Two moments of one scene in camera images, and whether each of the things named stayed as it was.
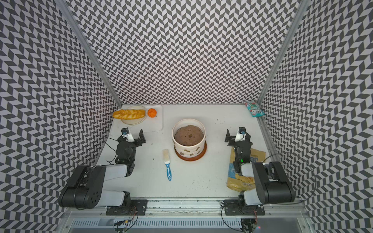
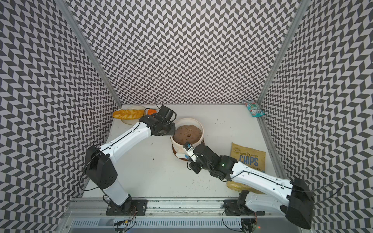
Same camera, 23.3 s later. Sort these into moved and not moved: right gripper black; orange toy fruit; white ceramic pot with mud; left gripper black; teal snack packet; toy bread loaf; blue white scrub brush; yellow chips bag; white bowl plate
Moved: left gripper black; right gripper black; blue white scrub brush
Not moved: toy bread loaf; white ceramic pot with mud; orange toy fruit; white bowl plate; teal snack packet; yellow chips bag
